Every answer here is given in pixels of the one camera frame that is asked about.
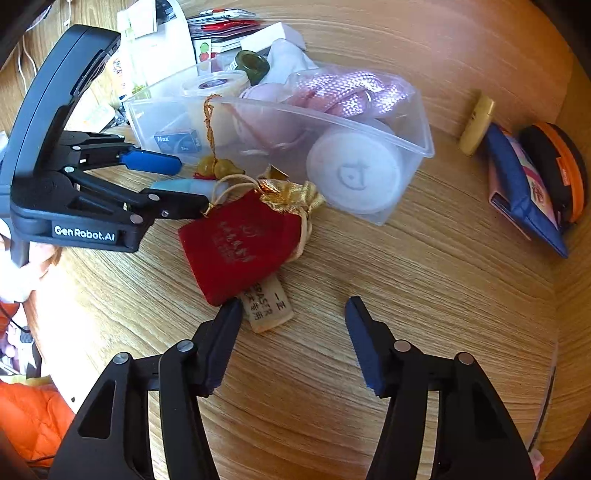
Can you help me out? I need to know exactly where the beige printed tag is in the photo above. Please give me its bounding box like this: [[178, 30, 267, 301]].
[[242, 272, 295, 334]]

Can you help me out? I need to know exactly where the orange quilted jacket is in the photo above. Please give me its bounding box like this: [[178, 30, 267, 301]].
[[0, 376, 77, 469]]

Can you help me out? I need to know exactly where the white drawstring pouch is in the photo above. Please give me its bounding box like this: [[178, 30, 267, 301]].
[[265, 39, 319, 81]]

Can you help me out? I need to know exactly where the stack of red-white packets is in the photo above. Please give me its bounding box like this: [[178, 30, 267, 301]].
[[186, 7, 266, 44]]

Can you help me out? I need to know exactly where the fruit sticker card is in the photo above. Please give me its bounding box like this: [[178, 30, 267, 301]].
[[193, 37, 218, 77]]

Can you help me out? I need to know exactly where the white paper sheet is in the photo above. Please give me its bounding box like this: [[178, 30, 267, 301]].
[[131, 18, 195, 88]]

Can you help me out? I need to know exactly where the small white box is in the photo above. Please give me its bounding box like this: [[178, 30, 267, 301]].
[[240, 21, 307, 54]]

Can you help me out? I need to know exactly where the clear plastic box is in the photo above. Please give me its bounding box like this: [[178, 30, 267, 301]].
[[124, 62, 436, 227]]

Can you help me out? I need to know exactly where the small blue box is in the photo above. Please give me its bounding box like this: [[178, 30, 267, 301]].
[[154, 129, 204, 154]]

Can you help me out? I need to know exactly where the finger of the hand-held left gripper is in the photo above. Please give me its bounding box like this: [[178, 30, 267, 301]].
[[58, 130, 182, 176], [65, 168, 229, 222]]

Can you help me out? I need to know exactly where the red velvet pouch gold top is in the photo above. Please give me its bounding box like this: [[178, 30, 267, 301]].
[[178, 178, 326, 306]]

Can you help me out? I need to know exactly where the blue zip pouch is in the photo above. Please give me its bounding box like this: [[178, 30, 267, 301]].
[[485, 122, 570, 259]]

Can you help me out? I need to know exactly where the black orange round case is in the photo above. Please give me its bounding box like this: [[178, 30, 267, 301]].
[[517, 121, 588, 227]]

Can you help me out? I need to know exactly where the pale pink round case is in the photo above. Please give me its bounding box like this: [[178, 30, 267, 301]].
[[233, 83, 315, 153]]

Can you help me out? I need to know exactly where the pale pink round jar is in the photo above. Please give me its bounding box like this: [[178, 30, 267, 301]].
[[305, 127, 403, 214]]

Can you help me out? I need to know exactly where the dark green jar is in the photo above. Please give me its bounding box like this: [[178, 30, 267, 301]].
[[235, 50, 271, 86]]

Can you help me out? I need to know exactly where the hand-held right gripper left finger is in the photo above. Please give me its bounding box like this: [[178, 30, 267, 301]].
[[48, 298, 244, 480]]

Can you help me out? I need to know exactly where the yellow tube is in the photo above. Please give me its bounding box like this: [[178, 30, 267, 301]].
[[458, 92, 496, 156]]

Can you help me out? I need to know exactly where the person's left hand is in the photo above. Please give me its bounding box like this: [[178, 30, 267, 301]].
[[0, 233, 61, 303]]

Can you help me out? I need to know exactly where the gold charm with red cord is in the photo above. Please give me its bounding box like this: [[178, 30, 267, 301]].
[[194, 93, 245, 181]]

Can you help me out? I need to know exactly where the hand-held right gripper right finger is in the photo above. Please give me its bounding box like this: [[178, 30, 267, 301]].
[[345, 296, 536, 480]]

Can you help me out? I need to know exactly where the cream plastic tub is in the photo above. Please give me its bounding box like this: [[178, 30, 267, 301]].
[[181, 70, 250, 144]]

